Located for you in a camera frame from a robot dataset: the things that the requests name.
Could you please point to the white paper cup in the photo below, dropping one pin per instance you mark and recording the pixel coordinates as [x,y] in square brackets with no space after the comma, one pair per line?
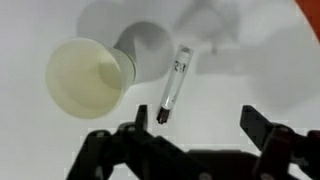
[83,76]

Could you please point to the white marker with black cap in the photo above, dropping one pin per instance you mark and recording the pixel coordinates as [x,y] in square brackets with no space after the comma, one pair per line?
[176,80]

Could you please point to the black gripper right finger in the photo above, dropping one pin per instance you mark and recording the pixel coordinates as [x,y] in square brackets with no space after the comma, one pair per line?
[283,150]

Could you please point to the large orange armchair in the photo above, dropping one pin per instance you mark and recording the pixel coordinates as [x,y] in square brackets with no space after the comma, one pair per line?
[313,11]

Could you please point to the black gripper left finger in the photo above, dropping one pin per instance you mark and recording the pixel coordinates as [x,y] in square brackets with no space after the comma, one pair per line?
[143,153]

